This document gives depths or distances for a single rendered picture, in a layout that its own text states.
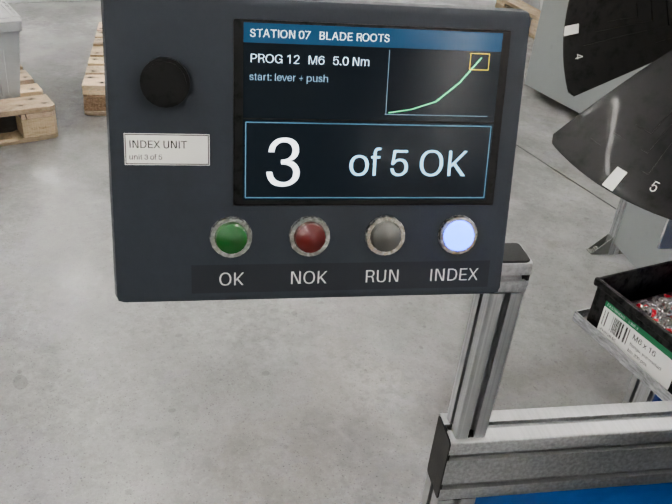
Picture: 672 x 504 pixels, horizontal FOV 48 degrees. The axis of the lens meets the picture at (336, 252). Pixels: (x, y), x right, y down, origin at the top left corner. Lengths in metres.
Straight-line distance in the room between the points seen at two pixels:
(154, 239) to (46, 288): 1.95
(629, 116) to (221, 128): 0.75
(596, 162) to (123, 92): 0.77
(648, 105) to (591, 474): 0.53
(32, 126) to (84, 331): 1.33
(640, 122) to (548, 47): 3.12
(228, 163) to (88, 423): 1.53
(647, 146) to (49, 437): 1.46
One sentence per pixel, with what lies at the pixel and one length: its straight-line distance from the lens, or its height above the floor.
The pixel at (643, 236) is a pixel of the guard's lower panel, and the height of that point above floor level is 0.17.
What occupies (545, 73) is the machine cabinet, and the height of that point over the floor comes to 0.16.
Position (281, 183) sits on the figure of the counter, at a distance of 0.47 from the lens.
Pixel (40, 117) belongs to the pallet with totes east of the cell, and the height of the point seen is 0.10.
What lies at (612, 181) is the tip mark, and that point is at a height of 0.94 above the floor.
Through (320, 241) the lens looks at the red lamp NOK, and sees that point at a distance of 0.47.
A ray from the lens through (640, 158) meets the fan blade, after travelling 1.10.
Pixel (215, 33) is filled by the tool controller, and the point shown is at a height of 1.23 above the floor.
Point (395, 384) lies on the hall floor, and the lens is 2.07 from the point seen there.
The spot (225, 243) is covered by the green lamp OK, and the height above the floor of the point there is 1.12.
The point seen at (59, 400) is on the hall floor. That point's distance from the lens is 2.03.
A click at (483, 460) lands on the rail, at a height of 0.83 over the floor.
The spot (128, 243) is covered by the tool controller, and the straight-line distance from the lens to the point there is 0.48.
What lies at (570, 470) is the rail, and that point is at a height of 0.81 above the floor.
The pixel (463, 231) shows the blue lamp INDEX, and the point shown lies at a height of 1.12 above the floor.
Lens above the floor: 1.36
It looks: 32 degrees down
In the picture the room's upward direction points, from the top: 6 degrees clockwise
